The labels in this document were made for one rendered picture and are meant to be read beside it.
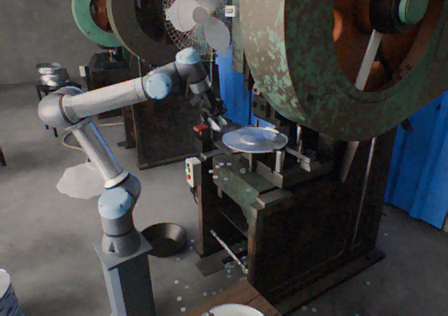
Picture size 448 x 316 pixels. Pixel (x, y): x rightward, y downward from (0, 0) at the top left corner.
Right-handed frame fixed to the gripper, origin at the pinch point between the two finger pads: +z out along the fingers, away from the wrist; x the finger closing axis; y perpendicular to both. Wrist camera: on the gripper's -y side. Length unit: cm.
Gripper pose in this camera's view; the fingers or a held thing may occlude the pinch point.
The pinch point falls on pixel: (218, 128)
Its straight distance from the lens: 130.2
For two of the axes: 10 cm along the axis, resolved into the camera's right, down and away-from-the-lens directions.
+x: 7.5, -5.9, 2.9
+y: 5.5, 3.3, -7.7
